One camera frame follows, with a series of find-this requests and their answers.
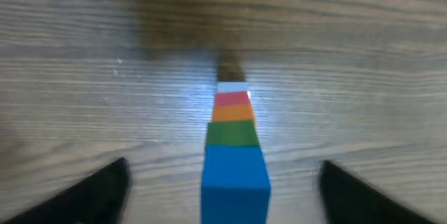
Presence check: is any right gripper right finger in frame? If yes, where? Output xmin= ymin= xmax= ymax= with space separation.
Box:
xmin=318 ymin=159 xmax=437 ymax=224

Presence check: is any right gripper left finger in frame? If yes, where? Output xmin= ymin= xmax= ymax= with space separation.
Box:
xmin=0 ymin=156 xmax=133 ymax=224

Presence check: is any blue cube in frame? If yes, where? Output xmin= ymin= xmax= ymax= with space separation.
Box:
xmin=200 ymin=144 xmax=272 ymax=224

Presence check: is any green cube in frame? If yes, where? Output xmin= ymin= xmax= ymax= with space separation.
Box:
xmin=205 ymin=119 xmax=261 ymax=148

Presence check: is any orange cube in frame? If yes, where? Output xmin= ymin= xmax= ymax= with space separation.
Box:
xmin=211 ymin=103 xmax=258 ymax=124

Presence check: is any red cube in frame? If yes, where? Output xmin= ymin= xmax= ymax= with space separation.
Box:
xmin=213 ymin=91 xmax=251 ymax=108

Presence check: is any white cube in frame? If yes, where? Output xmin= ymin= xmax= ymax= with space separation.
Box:
xmin=216 ymin=81 xmax=249 ymax=94

